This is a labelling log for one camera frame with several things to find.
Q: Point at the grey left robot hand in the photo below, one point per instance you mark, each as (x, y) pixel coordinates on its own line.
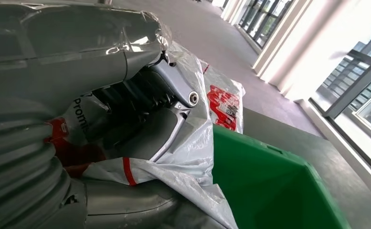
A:
(62, 63)

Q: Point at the black framed window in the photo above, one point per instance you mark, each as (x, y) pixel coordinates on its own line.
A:
(261, 19)
(349, 91)

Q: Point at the green plastic crate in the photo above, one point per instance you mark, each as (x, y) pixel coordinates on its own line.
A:
(267, 183)

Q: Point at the grey courier bag red line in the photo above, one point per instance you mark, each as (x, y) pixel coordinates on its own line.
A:
(188, 151)

